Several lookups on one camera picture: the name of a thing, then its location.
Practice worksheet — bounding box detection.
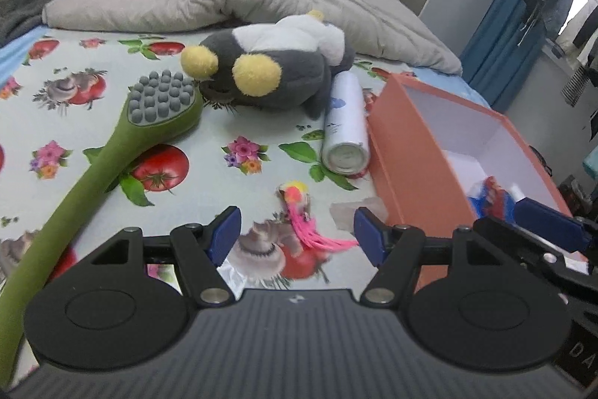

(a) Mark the white spray can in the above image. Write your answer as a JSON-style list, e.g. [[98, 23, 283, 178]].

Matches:
[[321, 72, 370, 175]]

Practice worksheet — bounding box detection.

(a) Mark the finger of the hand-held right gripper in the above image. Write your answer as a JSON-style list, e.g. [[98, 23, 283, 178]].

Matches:
[[472, 197, 598, 284]]

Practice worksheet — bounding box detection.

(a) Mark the green massage brush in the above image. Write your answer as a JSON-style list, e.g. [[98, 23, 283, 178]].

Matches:
[[0, 71, 204, 390]]

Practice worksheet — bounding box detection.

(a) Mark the fruit print mat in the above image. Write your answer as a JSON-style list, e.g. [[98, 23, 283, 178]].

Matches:
[[0, 32, 421, 381]]

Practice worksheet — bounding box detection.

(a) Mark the orange cardboard box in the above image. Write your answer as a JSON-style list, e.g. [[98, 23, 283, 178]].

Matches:
[[367, 73, 589, 292]]

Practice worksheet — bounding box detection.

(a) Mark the pink feather toy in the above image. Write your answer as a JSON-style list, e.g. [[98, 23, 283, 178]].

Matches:
[[277, 180, 360, 255]]

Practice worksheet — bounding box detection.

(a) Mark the grey penguin plush toy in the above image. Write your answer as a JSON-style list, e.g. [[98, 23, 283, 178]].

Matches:
[[181, 10, 357, 119]]

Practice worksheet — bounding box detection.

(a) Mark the window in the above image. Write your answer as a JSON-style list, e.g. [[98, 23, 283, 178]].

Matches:
[[546, 0, 598, 68]]

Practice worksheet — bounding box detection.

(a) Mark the blue tissue packet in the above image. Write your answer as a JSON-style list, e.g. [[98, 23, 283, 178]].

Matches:
[[467, 175, 519, 222]]

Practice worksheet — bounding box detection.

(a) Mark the light blue bedsheet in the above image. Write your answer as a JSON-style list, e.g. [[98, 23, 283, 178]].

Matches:
[[0, 25, 491, 110]]

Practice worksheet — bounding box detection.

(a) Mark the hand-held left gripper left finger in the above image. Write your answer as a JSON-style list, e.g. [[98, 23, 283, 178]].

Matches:
[[77, 206, 243, 307]]

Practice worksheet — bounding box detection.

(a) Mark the dark red bag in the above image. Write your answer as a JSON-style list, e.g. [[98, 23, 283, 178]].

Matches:
[[556, 175, 586, 214]]

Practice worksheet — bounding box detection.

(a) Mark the blue curtain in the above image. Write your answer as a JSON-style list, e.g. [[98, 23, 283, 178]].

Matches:
[[460, 0, 575, 112]]

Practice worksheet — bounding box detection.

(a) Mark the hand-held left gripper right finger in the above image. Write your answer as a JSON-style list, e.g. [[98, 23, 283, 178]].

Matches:
[[354, 207, 528, 306]]

